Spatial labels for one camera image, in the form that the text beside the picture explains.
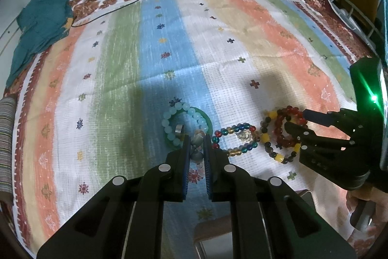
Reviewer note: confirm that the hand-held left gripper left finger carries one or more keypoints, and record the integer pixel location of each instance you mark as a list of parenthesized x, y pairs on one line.
[(185, 168)]

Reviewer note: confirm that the green bangle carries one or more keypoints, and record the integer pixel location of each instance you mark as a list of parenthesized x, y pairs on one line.
[(206, 118)]

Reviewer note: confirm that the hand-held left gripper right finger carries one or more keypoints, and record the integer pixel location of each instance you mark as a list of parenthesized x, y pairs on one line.
[(208, 168)]

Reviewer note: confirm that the teal cloth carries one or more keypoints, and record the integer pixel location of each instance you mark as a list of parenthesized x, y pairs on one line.
[(39, 22)]

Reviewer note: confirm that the person's right hand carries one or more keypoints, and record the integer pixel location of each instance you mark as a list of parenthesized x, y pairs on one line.
[(380, 210)]

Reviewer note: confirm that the striped pastel woven blanket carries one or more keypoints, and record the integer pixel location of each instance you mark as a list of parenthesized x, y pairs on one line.
[(266, 43)]

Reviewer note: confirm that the striped pillow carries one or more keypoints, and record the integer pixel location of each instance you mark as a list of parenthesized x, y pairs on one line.
[(6, 140)]

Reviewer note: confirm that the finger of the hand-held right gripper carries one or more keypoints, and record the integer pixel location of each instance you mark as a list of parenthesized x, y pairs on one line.
[(298, 133), (318, 117)]

